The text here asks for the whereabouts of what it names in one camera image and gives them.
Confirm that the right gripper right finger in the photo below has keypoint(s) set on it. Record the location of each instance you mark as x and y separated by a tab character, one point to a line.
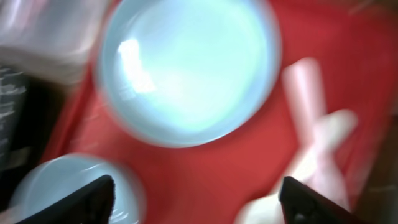
302	205

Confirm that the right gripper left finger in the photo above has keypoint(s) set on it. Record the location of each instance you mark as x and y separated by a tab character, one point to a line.
91	204

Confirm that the white plastic spoon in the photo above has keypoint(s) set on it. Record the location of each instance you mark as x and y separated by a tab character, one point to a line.
314	166

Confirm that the white plastic fork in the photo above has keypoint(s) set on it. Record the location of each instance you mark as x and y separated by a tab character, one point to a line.
305	95

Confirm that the blue bowl with food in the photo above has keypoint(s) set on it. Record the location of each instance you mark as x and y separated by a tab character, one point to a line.
54	180

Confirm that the light blue plate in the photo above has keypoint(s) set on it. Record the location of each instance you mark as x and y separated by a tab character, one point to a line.
181	74

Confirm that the black waste tray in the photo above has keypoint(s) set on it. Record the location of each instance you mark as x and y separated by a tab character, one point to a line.
29	110

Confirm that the red plastic tray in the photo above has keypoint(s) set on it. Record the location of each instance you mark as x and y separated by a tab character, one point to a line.
357	52

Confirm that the clear plastic bin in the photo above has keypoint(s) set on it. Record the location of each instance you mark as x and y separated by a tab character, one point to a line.
50	39

